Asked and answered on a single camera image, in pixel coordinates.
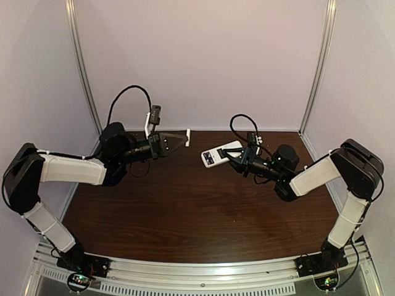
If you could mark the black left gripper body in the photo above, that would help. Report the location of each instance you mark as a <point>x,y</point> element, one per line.
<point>155,145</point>

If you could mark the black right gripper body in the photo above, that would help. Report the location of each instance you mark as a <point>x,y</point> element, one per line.
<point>244,156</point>

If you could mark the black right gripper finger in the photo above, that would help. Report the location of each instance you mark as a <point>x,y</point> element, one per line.
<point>238,164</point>
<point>231,152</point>

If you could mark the white remote control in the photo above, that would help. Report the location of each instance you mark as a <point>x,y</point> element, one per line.
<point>215,156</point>

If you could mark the white battery cover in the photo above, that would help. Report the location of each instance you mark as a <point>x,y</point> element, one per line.
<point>188,136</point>

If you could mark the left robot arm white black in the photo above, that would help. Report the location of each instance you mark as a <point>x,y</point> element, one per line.
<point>32,167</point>

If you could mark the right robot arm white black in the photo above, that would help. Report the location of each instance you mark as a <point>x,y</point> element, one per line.
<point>360,169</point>

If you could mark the right round circuit board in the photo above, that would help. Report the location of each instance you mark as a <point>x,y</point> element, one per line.
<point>327,282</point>

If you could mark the round circuit board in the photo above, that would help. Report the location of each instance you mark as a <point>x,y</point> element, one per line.
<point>327,282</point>
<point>78,283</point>

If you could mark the left round circuit board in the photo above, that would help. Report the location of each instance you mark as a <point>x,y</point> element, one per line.
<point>78,283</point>

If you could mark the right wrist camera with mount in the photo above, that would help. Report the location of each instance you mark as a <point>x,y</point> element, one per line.
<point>254,141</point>

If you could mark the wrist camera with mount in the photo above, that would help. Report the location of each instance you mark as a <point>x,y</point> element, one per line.
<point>254,141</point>
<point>152,120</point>

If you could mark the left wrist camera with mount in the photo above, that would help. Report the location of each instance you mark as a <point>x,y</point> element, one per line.
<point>152,120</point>

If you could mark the front aluminium rail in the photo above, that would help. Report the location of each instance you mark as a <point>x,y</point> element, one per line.
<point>268,277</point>

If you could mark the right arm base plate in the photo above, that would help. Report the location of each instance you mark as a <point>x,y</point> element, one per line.
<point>321,262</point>

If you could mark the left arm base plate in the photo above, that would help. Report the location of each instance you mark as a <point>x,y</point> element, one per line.
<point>87,265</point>

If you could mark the left aluminium frame post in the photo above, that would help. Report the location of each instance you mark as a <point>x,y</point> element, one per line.
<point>81,66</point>

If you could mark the aluminium frame post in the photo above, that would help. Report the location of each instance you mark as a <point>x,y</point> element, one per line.
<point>327,35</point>
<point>81,66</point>

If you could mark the right aluminium frame post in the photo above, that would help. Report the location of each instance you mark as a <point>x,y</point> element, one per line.
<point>327,35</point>

